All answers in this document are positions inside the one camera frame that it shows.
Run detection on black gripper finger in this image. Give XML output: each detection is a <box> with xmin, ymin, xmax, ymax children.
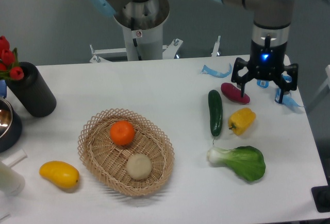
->
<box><xmin>273</xmin><ymin>63</ymin><xmax>299</xmax><ymax>104</ymax></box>
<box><xmin>230</xmin><ymin>57</ymin><xmax>256</xmax><ymax>99</ymax></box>

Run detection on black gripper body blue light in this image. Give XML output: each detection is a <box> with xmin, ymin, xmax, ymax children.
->
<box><xmin>246</xmin><ymin>24</ymin><xmax>290</xmax><ymax>81</ymax></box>

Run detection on yellow bell pepper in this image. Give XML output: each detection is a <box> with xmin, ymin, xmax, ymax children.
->
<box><xmin>228</xmin><ymin>108</ymin><xmax>256</xmax><ymax>136</ymax></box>

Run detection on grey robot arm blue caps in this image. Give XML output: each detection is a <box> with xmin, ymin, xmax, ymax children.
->
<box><xmin>89</xmin><ymin>0</ymin><xmax>298</xmax><ymax>102</ymax></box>

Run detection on small blue tape roll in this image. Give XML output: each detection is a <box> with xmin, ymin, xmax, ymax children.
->
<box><xmin>257</xmin><ymin>80</ymin><xmax>269</xmax><ymax>89</ymax></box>

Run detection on purple sweet potato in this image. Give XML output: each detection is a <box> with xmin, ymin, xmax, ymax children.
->
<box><xmin>221</xmin><ymin>82</ymin><xmax>250</xmax><ymax>105</ymax></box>

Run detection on tangled blue tape ribbon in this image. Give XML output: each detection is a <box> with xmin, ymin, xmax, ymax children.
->
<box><xmin>274</xmin><ymin>87</ymin><xmax>303</xmax><ymax>108</ymax></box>

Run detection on curved blue tape strip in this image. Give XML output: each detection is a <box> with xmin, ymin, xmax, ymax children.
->
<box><xmin>200</xmin><ymin>64</ymin><xmax>233</xmax><ymax>78</ymax></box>

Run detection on dark green cucumber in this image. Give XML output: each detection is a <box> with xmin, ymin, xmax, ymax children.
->
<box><xmin>208</xmin><ymin>90</ymin><xmax>223</xmax><ymax>144</ymax></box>

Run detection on green bok choy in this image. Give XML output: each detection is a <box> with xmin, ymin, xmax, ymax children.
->
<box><xmin>206</xmin><ymin>146</ymin><xmax>266</xmax><ymax>182</ymax></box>

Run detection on black device at table edge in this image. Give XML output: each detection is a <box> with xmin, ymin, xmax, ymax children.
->
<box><xmin>311</xmin><ymin>185</ymin><xmax>329</xmax><ymax>213</ymax></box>

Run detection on orange mandarin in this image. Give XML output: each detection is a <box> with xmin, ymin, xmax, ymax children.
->
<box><xmin>109</xmin><ymin>120</ymin><xmax>135</xmax><ymax>146</ymax></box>

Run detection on beige steamed bun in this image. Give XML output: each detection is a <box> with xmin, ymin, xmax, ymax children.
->
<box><xmin>126</xmin><ymin>153</ymin><xmax>152</xmax><ymax>180</ymax></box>

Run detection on woven wicker basket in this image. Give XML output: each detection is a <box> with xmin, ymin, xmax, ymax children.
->
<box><xmin>78</xmin><ymin>109</ymin><xmax>174</xmax><ymax>196</ymax></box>

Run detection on yellow mango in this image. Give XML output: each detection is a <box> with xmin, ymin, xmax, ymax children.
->
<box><xmin>39</xmin><ymin>161</ymin><xmax>79</xmax><ymax>189</ymax></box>

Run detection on black cylindrical vase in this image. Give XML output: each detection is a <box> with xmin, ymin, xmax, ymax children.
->
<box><xmin>6</xmin><ymin>62</ymin><xmax>57</xmax><ymax>117</ymax></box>

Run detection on red tulip bouquet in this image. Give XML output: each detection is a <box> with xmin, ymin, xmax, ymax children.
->
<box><xmin>1</xmin><ymin>36</ymin><xmax>24</xmax><ymax>81</ymax></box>

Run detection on dark metal bowl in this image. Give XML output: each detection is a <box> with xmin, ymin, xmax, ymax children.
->
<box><xmin>1</xmin><ymin>97</ymin><xmax>23</xmax><ymax>152</ymax></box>

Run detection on blue object at left edge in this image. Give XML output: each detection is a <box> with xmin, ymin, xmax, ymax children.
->
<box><xmin>0</xmin><ymin>80</ymin><xmax>7</xmax><ymax>98</ymax></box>

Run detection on white plastic tube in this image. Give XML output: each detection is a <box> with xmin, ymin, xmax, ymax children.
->
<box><xmin>2</xmin><ymin>149</ymin><xmax>27</xmax><ymax>168</ymax></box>

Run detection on white plastic bottle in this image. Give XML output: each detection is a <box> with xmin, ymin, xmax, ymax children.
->
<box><xmin>1</xmin><ymin>162</ymin><xmax>25</xmax><ymax>195</ymax></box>

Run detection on white frame at right edge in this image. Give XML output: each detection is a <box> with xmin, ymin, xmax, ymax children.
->
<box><xmin>306</xmin><ymin>65</ymin><xmax>329</xmax><ymax>113</ymax></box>

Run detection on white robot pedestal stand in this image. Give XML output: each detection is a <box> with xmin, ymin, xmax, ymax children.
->
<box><xmin>90</xmin><ymin>23</ymin><xmax>184</xmax><ymax>63</ymax></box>

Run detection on black cable on pedestal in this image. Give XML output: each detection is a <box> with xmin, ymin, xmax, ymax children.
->
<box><xmin>130</xmin><ymin>17</ymin><xmax>143</xmax><ymax>61</ymax></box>

